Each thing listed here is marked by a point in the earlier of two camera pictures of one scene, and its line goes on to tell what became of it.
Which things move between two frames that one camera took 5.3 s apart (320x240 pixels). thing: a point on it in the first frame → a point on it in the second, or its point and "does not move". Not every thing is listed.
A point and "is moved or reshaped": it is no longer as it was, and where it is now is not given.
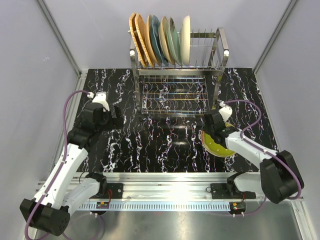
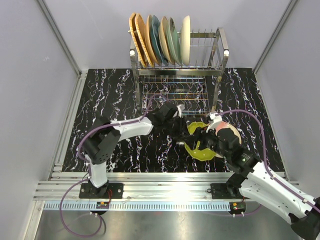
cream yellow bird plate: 164,41 does not move
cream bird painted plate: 149,42 does not move
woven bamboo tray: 140,29 does not move
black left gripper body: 106,123 → 175,126
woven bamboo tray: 132,29 does not move
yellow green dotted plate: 214,147 is moved or reshaped
